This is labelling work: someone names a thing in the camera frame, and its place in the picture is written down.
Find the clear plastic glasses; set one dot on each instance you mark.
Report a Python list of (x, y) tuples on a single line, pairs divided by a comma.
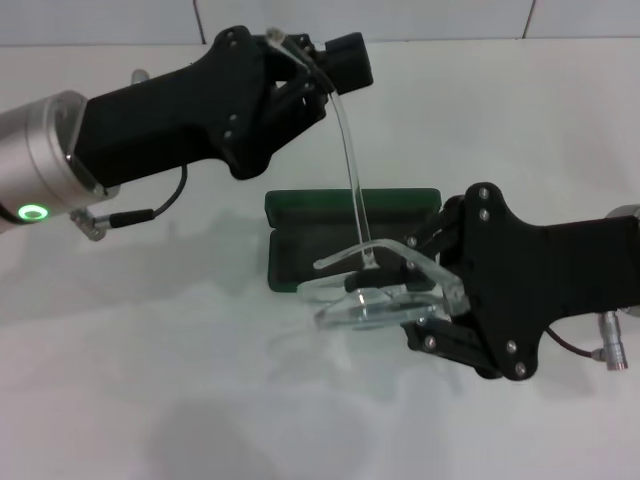
[(445, 285)]

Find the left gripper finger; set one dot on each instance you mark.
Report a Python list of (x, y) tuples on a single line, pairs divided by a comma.
[(350, 47), (355, 75)]

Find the green glasses case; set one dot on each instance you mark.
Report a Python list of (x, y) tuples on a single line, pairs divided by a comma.
[(310, 235)]

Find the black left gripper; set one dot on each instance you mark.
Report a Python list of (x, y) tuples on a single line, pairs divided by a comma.
[(165, 120)]

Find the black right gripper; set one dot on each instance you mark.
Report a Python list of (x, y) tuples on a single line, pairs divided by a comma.
[(530, 275)]

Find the small silver gripper plug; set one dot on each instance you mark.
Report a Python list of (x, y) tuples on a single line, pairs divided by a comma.
[(140, 76)]

